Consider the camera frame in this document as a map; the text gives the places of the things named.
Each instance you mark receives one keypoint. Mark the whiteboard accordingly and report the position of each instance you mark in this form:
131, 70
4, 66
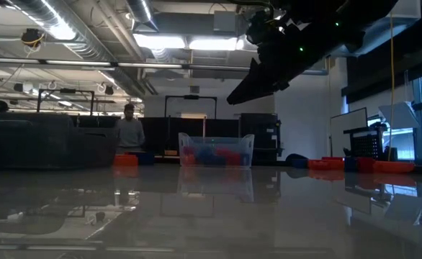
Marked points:
348, 126

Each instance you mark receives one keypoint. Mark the long silver ceiling duct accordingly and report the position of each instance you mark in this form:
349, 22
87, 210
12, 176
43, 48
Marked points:
88, 39

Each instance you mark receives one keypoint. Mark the small red block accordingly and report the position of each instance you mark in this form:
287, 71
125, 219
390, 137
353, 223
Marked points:
229, 157
188, 150

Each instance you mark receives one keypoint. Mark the small blue block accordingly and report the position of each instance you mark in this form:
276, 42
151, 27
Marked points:
205, 157

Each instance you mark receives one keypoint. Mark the clear plastic bin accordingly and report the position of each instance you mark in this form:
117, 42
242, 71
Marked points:
216, 142

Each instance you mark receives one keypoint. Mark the black cabinet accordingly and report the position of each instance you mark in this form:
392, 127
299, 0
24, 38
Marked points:
259, 136

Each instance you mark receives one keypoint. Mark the black partition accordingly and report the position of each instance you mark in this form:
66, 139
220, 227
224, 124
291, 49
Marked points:
160, 133
99, 120

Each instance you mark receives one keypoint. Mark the black station frame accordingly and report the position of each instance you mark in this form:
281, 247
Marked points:
191, 97
65, 91

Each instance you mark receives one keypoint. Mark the horizontal ceiling pipe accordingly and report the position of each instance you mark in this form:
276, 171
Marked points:
160, 65

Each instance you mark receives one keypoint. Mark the red long block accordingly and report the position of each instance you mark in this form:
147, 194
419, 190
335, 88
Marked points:
365, 164

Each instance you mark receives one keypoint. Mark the pink pole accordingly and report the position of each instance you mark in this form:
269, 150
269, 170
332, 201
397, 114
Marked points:
204, 127

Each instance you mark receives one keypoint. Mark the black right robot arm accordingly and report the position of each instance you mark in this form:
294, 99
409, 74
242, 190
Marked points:
358, 21

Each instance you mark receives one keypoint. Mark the small orange block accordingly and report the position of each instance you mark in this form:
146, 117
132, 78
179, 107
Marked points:
188, 160

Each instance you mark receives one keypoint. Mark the ceiling light panel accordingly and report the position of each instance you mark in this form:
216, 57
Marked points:
212, 44
160, 41

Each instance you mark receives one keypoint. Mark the grey ceiling unit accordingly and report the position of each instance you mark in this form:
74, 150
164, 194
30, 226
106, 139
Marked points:
225, 21

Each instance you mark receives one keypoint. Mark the white paper sheet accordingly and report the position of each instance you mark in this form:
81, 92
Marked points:
400, 115

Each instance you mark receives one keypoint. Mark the person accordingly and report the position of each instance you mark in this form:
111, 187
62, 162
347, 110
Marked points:
130, 131

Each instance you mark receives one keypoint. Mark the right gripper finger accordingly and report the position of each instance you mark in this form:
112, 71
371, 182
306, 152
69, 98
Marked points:
256, 70
258, 86

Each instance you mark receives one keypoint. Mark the person's head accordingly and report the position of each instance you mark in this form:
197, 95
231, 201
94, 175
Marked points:
0, 106

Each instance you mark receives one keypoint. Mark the grey wall vent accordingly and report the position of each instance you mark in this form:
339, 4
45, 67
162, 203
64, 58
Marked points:
194, 89

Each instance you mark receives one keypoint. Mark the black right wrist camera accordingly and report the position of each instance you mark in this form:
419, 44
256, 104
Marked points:
263, 27

